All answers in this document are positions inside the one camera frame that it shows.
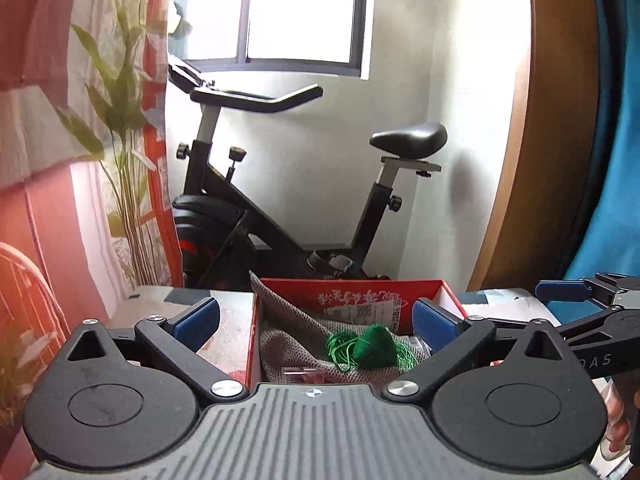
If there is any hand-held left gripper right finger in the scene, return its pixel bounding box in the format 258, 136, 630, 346
382, 297, 558, 403

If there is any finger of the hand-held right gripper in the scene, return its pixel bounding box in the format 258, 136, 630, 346
552, 307, 640, 348
534, 272, 640, 307

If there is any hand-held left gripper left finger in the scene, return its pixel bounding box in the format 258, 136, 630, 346
67, 296, 248, 401

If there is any green tasselled sachet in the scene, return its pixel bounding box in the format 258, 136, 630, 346
325, 325, 431, 373

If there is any red printed cardboard box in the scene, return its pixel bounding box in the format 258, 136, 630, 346
247, 277, 466, 386

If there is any grey knitted cloth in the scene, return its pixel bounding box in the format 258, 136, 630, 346
250, 271, 416, 386

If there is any person's right hand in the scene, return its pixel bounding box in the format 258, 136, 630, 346
600, 374, 640, 463

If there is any black exercise bike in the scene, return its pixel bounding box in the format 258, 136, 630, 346
167, 52, 448, 291

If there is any blue cloth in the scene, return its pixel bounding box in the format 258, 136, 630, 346
545, 0, 640, 321

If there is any brown wooden board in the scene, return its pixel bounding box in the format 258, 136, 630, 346
467, 0, 626, 292

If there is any dark framed window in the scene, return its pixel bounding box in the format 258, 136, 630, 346
182, 0, 376, 80

